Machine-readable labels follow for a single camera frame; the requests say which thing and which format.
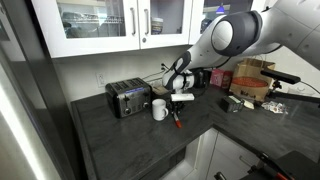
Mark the white mug cup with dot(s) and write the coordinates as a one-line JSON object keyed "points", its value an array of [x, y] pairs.
{"points": [[159, 110]]}

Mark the black chrome toaster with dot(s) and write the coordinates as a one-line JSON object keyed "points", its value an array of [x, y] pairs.
{"points": [[128, 97]]}

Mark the crumpled plastic wrapper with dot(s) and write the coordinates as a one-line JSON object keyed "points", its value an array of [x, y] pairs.
{"points": [[275, 107]]}

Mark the brown paper bag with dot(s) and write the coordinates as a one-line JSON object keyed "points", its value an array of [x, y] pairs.
{"points": [[248, 81]]}

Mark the stainless steel refrigerator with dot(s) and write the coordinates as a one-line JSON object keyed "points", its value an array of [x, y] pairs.
{"points": [[37, 129]]}

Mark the small black box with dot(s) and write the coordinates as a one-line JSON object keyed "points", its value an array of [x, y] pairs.
{"points": [[231, 104]]}

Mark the white upper cabinet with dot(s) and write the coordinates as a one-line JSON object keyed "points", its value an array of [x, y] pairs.
{"points": [[83, 27]]}

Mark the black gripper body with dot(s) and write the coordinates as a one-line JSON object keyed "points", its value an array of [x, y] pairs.
{"points": [[176, 106]]}

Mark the orange capped marker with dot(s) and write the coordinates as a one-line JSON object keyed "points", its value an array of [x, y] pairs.
{"points": [[177, 121]]}

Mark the pink box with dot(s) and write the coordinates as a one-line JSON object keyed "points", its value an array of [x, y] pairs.
{"points": [[221, 78]]}

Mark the wall power outlet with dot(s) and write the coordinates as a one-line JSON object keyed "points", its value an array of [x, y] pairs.
{"points": [[100, 80]]}

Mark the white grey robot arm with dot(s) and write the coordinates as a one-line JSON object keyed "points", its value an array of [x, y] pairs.
{"points": [[294, 24]]}

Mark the white lower cabinet door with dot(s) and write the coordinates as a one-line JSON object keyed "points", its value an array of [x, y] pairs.
{"points": [[231, 159]]}

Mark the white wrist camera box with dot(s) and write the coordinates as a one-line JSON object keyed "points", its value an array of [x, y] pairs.
{"points": [[182, 97]]}

